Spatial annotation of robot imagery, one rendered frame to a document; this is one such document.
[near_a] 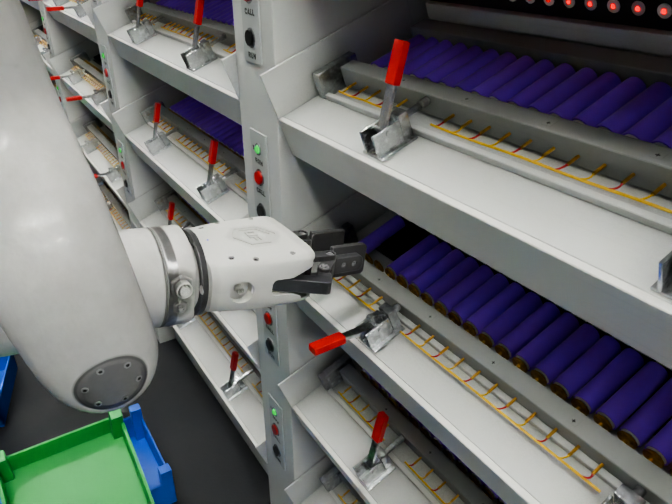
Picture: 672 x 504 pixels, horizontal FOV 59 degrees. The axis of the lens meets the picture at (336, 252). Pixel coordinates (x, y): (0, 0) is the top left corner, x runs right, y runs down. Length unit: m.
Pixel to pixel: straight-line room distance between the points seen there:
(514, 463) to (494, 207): 0.20
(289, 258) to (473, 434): 0.21
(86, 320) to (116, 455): 0.80
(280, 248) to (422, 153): 0.15
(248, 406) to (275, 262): 0.65
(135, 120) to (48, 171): 0.95
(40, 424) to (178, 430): 0.29
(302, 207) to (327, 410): 0.28
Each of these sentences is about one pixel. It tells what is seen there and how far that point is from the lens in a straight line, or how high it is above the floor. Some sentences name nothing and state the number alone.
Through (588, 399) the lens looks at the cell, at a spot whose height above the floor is 0.58.
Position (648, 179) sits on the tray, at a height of 0.77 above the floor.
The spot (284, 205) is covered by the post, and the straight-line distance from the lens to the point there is 0.67.
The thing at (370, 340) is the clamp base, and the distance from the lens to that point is 0.59.
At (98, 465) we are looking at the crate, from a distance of 1.16.
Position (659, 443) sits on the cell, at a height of 0.59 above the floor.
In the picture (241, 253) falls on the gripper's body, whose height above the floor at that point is 0.67.
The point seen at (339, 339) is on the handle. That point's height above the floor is 0.56.
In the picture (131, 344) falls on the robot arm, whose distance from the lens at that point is 0.40.
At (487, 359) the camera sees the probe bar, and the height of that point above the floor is 0.58.
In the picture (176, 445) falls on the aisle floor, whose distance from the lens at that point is 1.29.
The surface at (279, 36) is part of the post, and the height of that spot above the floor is 0.81.
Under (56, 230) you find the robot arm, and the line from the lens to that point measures 0.37.
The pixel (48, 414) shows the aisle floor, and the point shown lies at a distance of 1.45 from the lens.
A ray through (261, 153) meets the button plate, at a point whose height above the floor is 0.68.
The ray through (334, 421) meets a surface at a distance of 0.80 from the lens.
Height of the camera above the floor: 0.90
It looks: 28 degrees down
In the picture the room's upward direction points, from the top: straight up
